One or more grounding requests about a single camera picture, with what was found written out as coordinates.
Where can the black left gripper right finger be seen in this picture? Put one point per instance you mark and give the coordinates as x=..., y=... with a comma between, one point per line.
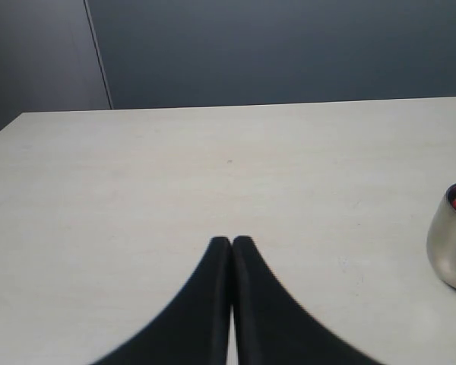
x=271, y=327

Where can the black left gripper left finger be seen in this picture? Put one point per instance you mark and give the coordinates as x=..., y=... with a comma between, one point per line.
x=194, y=327

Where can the stainless steel cup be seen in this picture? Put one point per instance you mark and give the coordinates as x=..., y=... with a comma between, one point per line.
x=441, y=238

